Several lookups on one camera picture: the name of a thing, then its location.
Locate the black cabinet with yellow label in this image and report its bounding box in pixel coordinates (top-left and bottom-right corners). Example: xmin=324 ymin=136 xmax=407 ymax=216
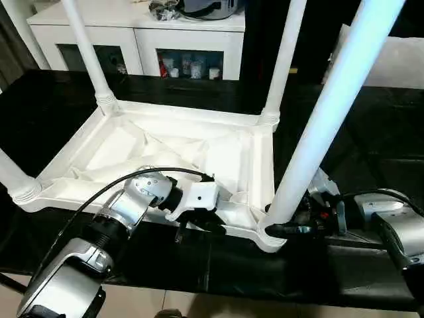
xmin=240 ymin=0 xmax=359 ymax=87

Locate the dark clutter on cabinet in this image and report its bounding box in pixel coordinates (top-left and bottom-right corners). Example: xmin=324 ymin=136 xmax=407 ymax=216
xmin=148 ymin=0 xmax=184 ymax=23

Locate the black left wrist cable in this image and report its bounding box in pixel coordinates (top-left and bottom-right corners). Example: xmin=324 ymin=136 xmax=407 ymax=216
xmin=22 ymin=166 xmax=215 ymax=296

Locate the black table frame leg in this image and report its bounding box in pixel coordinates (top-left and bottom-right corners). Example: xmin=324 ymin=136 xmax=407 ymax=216
xmin=0 ymin=272 xmax=25 ymax=295

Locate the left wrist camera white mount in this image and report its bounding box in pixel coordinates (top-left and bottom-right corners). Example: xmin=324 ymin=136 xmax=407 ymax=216
xmin=164 ymin=181 xmax=220 ymax=223

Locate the white glass-door cabinet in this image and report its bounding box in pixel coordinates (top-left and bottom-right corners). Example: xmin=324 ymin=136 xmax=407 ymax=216
xmin=27 ymin=1 xmax=246 ymax=81

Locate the dark robot lower body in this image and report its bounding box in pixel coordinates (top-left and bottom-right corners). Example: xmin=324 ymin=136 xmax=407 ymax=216
xmin=154 ymin=308 xmax=187 ymax=318

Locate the black work mat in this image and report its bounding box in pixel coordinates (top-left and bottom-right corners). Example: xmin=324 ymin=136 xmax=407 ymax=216
xmin=0 ymin=68 xmax=424 ymax=313

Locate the white plastic table top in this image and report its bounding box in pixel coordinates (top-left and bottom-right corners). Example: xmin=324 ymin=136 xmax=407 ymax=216
xmin=32 ymin=98 xmax=289 ymax=254

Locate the grey helmet on cabinet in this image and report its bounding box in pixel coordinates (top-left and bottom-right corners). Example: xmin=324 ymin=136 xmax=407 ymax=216
xmin=178 ymin=0 xmax=243 ymax=21

